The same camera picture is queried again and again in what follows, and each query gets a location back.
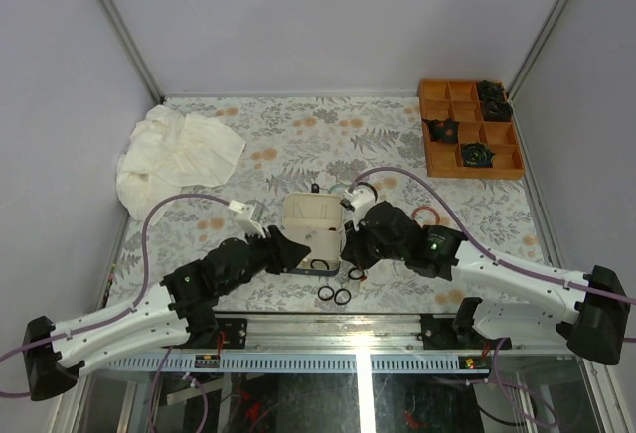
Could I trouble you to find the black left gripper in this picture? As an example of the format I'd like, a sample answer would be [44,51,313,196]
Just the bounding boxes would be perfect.
[223,227,312,299]

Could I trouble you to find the cream and navy jewelry box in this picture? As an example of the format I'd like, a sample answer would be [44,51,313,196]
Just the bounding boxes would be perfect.
[282,192,345,277]

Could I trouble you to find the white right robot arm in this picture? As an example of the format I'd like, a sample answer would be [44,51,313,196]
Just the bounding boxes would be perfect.
[341,201,631,365]

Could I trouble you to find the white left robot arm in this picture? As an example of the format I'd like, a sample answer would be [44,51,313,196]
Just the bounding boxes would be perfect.
[23,226,311,401]

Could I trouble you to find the orange-red bangle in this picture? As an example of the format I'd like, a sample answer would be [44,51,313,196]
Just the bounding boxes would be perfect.
[411,206,441,225]

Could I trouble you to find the pale green jade bangle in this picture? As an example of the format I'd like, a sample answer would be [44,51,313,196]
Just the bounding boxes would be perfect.
[328,183,350,194]

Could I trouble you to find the floral table mat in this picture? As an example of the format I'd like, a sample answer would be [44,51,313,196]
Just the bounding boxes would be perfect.
[108,97,545,314]

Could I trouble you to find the dark green fabric flower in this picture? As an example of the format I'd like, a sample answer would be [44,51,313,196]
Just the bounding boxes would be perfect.
[460,142,496,168]

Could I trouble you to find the dark fabric flower orange dots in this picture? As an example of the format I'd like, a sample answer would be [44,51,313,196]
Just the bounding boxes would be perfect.
[425,118,459,144]

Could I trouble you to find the orange divided tray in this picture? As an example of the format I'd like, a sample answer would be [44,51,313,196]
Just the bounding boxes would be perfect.
[418,79,525,180]

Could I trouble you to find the white crumpled cloth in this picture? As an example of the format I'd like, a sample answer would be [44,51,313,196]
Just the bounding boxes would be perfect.
[115,105,246,221]

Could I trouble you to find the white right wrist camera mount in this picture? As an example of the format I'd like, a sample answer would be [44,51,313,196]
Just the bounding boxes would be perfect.
[340,182,378,225]

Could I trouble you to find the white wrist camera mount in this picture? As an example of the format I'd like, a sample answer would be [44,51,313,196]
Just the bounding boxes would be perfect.
[340,182,378,225]
[228,200,265,237]

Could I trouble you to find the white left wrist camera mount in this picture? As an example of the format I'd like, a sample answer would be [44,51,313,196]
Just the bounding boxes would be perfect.
[228,200,265,237]

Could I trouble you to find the aluminium rail frame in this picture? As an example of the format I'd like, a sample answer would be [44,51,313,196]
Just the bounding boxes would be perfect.
[100,314,497,376]

